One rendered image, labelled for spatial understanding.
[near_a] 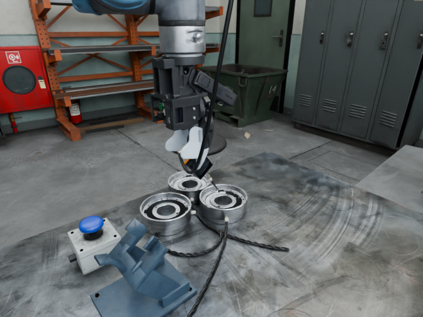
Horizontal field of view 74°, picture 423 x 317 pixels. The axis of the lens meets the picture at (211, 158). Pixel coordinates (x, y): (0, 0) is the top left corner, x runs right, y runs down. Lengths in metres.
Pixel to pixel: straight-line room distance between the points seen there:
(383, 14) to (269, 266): 2.92
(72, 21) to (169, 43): 3.86
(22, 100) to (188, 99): 3.62
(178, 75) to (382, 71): 2.86
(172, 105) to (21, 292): 0.37
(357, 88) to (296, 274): 2.91
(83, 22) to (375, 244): 4.12
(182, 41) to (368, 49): 2.90
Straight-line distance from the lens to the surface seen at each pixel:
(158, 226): 0.57
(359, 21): 3.33
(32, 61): 3.99
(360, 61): 3.31
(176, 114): 0.48
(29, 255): 0.63
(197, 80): 0.49
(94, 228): 0.52
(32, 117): 4.30
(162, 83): 0.48
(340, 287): 0.53
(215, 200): 0.64
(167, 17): 0.47
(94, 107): 4.44
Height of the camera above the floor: 1.17
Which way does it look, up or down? 25 degrees down
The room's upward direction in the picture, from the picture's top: straight up
